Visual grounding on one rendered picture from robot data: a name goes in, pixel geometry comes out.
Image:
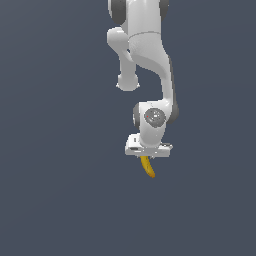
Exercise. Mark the yellow banana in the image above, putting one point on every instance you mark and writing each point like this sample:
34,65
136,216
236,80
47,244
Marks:
147,166

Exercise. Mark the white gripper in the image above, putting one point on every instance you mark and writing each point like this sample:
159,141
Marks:
151,150

